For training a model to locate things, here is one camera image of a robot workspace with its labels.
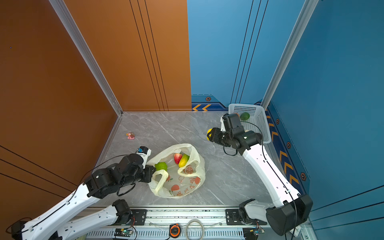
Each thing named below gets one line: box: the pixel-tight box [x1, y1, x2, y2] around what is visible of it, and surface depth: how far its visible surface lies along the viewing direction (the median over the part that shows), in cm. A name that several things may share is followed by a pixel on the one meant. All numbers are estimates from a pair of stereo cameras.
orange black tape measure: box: [169, 223, 181, 238], surface depth 69 cm
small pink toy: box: [126, 132, 135, 140], surface depth 104 cm
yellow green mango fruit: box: [178, 154, 190, 168], surface depth 91 cm
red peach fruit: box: [174, 153, 183, 165], surface depth 91 cm
